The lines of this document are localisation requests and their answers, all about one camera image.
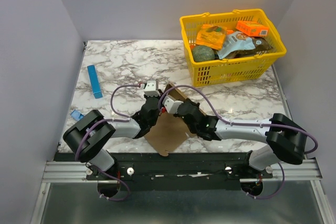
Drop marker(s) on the aluminium frame rail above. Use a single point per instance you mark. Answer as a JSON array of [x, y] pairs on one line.
[[66, 196]]

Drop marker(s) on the green round melon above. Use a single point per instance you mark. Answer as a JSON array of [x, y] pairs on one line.
[[203, 53]]

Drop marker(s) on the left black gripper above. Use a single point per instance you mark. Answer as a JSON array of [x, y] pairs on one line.
[[147, 97]]

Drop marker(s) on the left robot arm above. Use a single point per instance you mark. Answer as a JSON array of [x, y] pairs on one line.
[[90, 134]]

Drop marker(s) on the yellow plastic basket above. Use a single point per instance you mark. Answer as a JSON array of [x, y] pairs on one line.
[[229, 70]]

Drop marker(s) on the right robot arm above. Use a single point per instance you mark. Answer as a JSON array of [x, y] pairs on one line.
[[284, 140]]

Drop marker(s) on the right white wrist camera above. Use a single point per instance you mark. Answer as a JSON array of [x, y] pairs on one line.
[[171, 105]]

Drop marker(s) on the brown cardboard box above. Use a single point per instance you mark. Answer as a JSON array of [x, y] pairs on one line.
[[168, 134]]

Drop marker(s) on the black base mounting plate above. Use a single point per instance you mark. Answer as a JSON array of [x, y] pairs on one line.
[[176, 172]]

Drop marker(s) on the light blue snack bag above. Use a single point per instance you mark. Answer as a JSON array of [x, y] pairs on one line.
[[234, 43]]

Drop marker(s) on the dark brown snack bag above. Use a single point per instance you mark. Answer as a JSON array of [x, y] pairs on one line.
[[258, 47]]

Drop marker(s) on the orange carton box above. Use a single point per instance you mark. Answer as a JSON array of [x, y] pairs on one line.
[[252, 29]]

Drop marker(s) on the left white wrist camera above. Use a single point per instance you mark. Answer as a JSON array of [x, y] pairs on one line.
[[151, 89]]

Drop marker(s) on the orange snack pouch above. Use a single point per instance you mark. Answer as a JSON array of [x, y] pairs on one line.
[[212, 36]]

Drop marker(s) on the long blue bar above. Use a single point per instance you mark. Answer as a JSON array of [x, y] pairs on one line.
[[95, 85]]

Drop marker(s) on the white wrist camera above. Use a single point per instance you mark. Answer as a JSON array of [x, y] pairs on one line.
[[171, 105], [151, 89]]

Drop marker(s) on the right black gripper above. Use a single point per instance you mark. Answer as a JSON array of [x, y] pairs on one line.
[[184, 108]]

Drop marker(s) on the small blue block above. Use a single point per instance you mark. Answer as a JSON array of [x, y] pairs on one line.
[[76, 115]]

